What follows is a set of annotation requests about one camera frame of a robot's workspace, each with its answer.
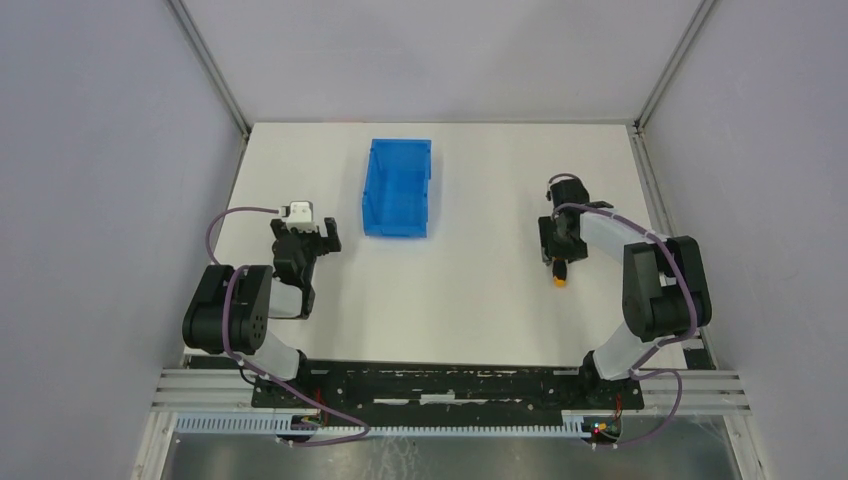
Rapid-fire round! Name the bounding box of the orange black screwdriver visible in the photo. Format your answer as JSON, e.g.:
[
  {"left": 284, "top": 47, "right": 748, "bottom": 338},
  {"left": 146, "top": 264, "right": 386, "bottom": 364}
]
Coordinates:
[{"left": 551, "top": 258, "right": 568, "bottom": 288}]

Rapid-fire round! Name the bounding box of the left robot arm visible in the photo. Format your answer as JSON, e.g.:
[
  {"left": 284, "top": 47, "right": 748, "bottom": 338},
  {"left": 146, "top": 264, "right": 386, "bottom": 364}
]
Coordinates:
[{"left": 182, "top": 217, "right": 342, "bottom": 381}]

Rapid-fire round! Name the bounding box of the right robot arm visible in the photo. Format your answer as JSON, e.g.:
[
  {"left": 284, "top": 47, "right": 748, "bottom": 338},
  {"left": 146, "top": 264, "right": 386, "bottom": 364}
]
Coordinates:
[{"left": 538, "top": 173, "right": 712, "bottom": 383}]

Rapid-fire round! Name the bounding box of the blue plastic bin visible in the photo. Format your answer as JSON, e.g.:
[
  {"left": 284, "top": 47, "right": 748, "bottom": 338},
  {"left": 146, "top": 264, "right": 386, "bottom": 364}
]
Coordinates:
[{"left": 361, "top": 138, "right": 432, "bottom": 238}]

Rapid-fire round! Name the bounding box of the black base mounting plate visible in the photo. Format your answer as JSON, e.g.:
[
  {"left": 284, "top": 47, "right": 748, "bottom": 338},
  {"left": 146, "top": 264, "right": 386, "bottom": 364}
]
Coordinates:
[{"left": 291, "top": 359, "right": 639, "bottom": 430}]

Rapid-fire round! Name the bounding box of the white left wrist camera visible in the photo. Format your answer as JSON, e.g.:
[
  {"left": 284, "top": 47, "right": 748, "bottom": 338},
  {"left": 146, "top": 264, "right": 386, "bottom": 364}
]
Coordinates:
[{"left": 279, "top": 201, "right": 316, "bottom": 232}]

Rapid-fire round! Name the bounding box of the white slotted cable duct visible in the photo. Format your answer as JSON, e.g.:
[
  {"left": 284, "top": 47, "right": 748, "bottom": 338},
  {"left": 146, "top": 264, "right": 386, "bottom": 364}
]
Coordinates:
[{"left": 173, "top": 413, "right": 591, "bottom": 439}]

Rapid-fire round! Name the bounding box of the aluminium frame rail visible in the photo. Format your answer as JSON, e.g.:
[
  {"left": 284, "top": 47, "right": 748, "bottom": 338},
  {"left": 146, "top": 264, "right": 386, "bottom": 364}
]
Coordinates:
[{"left": 152, "top": 369, "right": 752, "bottom": 416}]

